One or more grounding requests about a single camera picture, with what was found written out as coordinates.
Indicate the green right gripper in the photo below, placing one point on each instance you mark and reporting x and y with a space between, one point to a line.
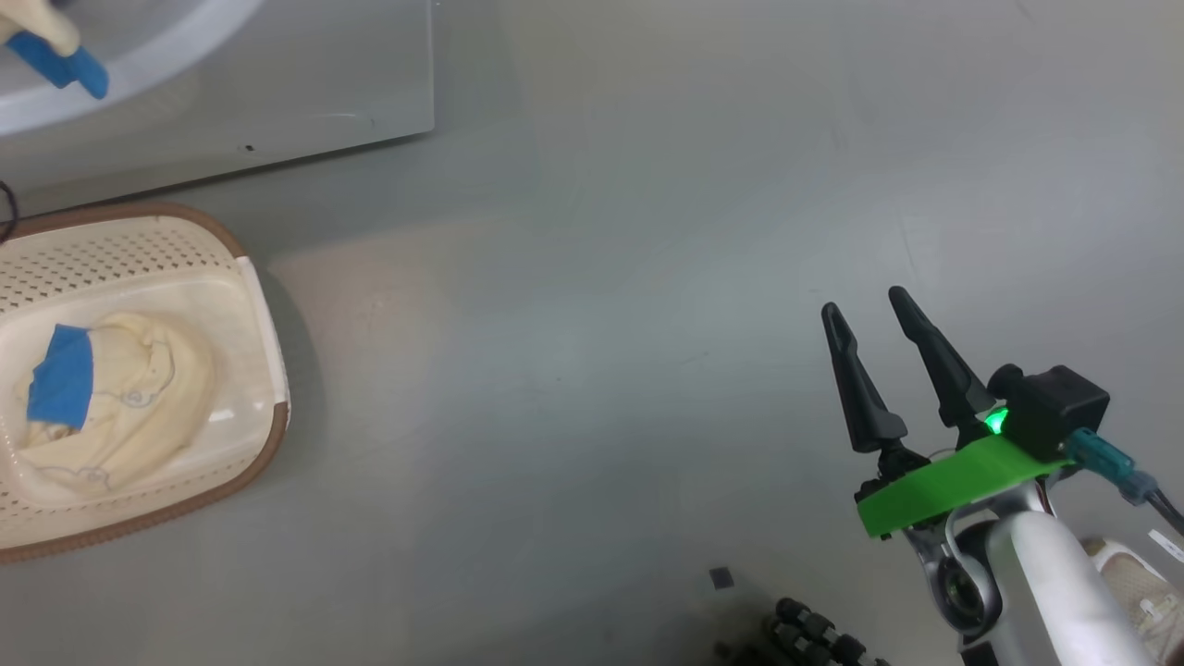
953 481

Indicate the cream garment with blue cuff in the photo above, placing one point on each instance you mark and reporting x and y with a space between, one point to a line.
139 407

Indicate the cream garment with bear print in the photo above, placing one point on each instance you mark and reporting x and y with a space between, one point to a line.
55 57

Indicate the white washing machine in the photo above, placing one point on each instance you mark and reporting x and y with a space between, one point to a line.
324 74

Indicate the cream perforated laundry basket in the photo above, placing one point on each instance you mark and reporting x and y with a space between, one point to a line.
236 370

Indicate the small dark floor marker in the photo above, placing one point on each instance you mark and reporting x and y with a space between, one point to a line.
721 578

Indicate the white sneaker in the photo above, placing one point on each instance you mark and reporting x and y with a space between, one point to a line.
1138 583

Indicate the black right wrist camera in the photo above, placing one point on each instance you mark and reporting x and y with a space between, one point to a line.
1054 412

